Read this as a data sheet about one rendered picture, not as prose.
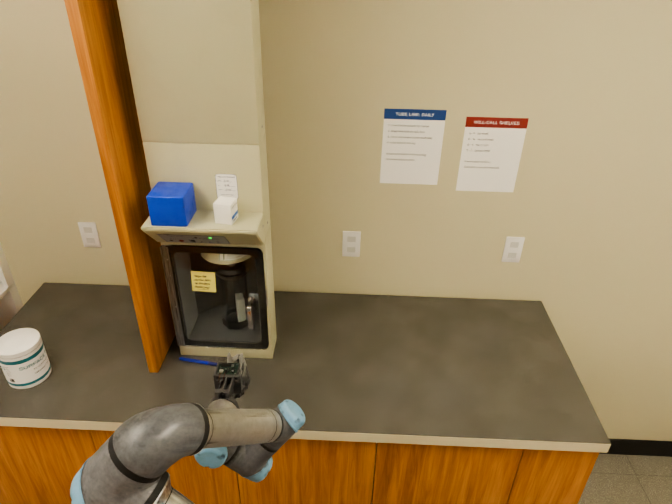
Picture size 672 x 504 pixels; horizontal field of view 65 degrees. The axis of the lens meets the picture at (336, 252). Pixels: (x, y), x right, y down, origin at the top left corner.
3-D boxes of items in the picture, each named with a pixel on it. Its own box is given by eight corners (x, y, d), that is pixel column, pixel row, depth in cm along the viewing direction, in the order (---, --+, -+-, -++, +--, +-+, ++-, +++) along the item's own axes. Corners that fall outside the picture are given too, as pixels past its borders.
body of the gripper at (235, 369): (245, 360, 142) (236, 394, 131) (247, 383, 146) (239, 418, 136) (217, 359, 142) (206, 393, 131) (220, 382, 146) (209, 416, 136)
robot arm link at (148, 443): (142, 382, 91) (292, 391, 133) (103, 424, 93) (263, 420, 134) (169, 438, 85) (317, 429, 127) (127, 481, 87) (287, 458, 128)
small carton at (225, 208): (221, 215, 150) (219, 196, 147) (238, 216, 149) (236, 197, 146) (214, 223, 146) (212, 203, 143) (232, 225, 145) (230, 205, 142)
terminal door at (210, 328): (180, 344, 180) (162, 244, 159) (269, 348, 179) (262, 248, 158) (180, 346, 179) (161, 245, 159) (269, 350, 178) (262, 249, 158)
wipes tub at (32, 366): (21, 360, 179) (8, 326, 171) (59, 362, 179) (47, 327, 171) (-1, 389, 168) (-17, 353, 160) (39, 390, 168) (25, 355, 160)
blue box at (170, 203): (162, 209, 153) (157, 181, 148) (197, 210, 152) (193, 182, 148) (151, 226, 144) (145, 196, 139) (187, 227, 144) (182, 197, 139)
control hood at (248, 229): (158, 237, 158) (153, 208, 153) (265, 241, 158) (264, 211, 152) (145, 258, 149) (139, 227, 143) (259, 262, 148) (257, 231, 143)
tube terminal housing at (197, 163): (199, 310, 204) (169, 114, 164) (282, 313, 203) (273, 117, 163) (180, 355, 183) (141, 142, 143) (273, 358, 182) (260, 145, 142)
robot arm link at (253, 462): (284, 462, 126) (249, 439, 123) (253, 491, 128) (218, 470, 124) (282, 439, 134) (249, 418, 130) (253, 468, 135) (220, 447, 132)
